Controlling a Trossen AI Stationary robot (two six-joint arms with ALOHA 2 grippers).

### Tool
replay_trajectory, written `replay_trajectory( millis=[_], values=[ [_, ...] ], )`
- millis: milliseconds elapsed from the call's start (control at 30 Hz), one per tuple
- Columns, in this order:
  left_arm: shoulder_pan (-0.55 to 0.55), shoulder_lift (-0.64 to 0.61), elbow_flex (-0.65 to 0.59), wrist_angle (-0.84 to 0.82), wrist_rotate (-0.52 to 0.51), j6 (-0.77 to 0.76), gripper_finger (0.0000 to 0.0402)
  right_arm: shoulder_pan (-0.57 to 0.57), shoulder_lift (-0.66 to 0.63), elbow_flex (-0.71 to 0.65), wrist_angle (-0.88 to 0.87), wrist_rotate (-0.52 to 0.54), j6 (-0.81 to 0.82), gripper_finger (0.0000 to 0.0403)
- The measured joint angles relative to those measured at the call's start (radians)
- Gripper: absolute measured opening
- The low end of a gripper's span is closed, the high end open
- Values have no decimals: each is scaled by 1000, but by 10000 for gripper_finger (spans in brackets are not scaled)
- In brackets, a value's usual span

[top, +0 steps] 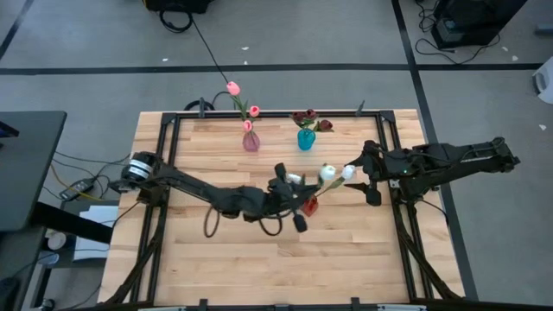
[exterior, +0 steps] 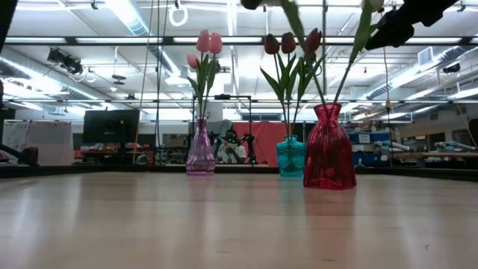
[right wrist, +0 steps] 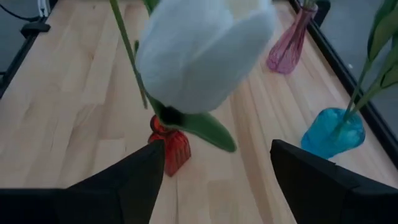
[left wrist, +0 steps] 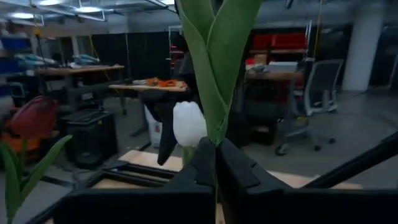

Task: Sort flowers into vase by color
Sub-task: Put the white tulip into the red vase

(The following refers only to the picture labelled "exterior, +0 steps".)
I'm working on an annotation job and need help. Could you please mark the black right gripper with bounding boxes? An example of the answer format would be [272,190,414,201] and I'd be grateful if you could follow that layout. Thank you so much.
[364,0,459,52]

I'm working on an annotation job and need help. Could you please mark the dark red artificial tulip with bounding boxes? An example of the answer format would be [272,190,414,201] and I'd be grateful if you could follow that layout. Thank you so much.
[278,31,299,137]
[260,33,291,137]
[291,28,323,137]

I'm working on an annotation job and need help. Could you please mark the teal glass vase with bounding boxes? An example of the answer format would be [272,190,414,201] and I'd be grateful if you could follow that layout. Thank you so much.
[276,134,307,178]

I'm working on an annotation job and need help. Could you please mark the purple ribbed glass vase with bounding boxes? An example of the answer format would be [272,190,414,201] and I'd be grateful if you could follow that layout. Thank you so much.
[185,116,217,176]

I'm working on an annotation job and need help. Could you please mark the red ribbed glass vase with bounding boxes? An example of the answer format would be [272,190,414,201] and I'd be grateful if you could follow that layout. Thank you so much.
[302,103,358,191]

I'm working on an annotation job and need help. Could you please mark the black overhead bar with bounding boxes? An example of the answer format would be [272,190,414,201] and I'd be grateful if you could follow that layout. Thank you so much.
[3,35,478,46]

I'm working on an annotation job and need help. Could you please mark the blue storage bins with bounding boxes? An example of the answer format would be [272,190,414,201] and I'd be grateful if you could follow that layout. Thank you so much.
[349,130,392,168]

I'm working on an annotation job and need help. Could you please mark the background wooden table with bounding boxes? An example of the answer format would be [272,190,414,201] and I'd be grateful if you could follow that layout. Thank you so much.
[391,151,478,158]

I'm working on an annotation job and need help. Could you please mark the red cloth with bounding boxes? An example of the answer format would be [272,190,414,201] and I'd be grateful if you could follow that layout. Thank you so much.
[232,121,288,168]

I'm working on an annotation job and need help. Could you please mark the person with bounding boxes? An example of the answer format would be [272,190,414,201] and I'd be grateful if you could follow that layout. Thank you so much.
[216,129,248,164]

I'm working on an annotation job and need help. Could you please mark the black monitor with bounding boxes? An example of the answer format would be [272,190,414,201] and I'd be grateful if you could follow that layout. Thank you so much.
[82,109,141,146]

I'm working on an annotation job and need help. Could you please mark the white partition board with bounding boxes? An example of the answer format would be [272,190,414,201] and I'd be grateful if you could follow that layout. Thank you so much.
[1,120,74,165]

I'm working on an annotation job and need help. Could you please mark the black chair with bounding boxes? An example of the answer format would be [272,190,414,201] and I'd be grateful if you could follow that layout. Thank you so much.
[20,146,40,165]

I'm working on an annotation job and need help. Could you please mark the hanging cable with yellow tag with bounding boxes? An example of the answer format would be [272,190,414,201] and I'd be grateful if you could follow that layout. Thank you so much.
[382,48,394,167]

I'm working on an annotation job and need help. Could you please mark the white cable ring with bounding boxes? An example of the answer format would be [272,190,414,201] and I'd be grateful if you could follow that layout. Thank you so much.
[168,5,189,28]

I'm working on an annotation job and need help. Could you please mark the black metal frame stand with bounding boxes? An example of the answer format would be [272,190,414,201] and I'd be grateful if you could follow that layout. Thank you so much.
[191,94,253,166]

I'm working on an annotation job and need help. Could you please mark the black table frame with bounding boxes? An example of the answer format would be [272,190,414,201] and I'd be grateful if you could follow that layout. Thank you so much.
[0,163,478,183]

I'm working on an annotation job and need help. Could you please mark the black long ceiling camera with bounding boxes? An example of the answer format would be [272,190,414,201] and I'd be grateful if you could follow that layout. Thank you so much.
[46,47,84,75]

